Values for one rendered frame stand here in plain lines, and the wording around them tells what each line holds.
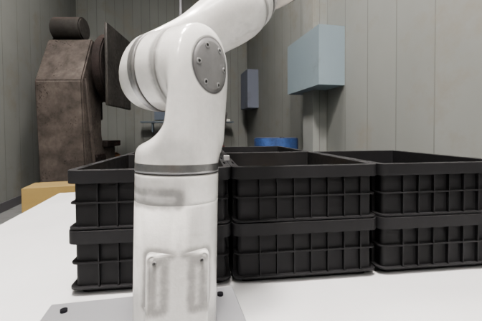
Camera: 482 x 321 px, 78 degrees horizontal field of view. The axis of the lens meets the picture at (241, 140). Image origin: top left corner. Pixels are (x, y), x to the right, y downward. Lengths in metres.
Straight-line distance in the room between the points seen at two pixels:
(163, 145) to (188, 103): 0.05
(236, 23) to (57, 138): 4.34
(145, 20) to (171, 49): 7.85
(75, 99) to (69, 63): 0.53
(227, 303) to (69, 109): 4.30
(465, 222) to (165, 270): 0.64
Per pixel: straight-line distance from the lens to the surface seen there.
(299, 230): 0.62
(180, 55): 0.30
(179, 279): 0.33
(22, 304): 0.70
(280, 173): 0.58
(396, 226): 0.71
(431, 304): 0.66
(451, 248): 0.81
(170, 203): 0.30
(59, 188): 3.65
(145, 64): 0.32
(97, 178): 0.60
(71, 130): 4.60
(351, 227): 0.66
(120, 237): 0.61
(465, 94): 2.56
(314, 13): 4.23
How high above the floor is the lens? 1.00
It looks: 2 degrees down
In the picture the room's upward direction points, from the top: straight up
